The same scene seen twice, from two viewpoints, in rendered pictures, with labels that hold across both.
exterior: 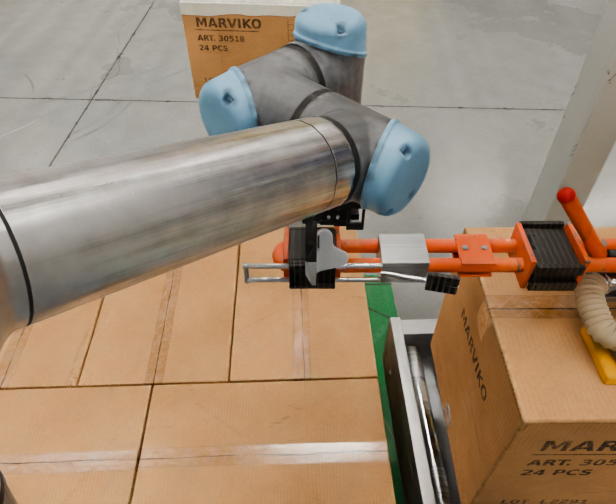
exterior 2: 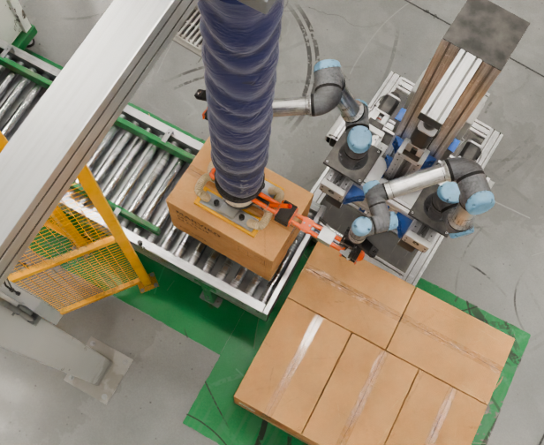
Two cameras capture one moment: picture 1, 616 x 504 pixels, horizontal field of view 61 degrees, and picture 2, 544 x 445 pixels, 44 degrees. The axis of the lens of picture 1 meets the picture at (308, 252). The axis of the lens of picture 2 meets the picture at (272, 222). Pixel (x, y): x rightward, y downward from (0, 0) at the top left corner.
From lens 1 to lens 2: 279 cm
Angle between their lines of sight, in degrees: 61
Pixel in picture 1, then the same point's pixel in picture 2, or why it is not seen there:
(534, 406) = (307, 195)
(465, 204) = not seen: outside the picture
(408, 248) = (325, 234)
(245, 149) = (406, 178)
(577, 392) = (293, 192)
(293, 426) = (335, 296)
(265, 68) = (384, 217)
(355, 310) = (274, 336)
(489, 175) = not seen: outside the picture
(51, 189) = (435, 169)
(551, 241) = (283, 213)
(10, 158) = not seen: outside the picture
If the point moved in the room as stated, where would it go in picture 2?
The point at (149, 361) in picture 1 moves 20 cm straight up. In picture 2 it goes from (383, 364) to (391, 359)
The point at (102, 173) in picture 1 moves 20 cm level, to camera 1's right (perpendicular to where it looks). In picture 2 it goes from (428, 172) to (386, 149)
